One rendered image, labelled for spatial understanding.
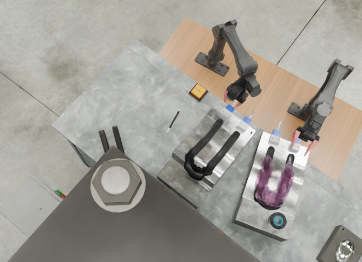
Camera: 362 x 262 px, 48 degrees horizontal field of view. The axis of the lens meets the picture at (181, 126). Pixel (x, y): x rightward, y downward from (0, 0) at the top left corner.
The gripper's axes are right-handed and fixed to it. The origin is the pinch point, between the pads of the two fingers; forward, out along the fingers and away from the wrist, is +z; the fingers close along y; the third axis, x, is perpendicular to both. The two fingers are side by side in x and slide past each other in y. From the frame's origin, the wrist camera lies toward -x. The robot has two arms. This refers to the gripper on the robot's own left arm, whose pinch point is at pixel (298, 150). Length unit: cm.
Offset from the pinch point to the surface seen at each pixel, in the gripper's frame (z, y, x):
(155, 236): 66, -28, -83
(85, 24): -56, -182, 121
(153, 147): 23, -62, 39
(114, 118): 20, -88, 39
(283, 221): 24.9, 11.9, 24.4
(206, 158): 16.9, -33.8, 26.6
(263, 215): 26.4, 3.3, 27.8
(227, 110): -11.7, -37.7, 28.1
